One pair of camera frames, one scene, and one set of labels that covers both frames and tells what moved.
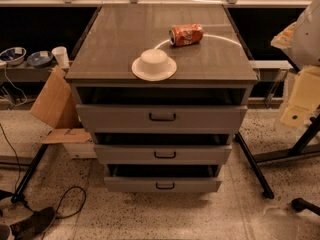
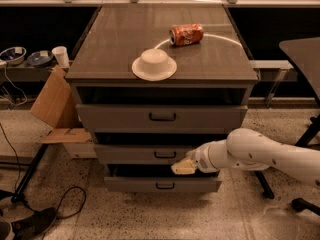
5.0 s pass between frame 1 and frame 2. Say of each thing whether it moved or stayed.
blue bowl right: stayed
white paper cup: stayed
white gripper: moved
